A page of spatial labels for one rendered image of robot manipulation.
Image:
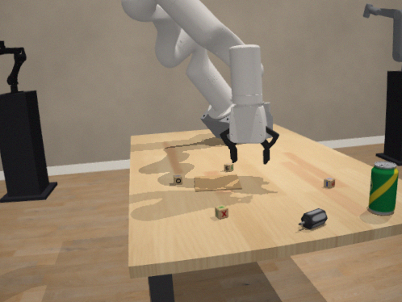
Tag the green soda can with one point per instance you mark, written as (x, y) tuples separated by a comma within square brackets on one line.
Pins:
[(384, 180)]

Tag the tan square mat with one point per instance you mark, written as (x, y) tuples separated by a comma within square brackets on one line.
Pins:
[(217, 183)]

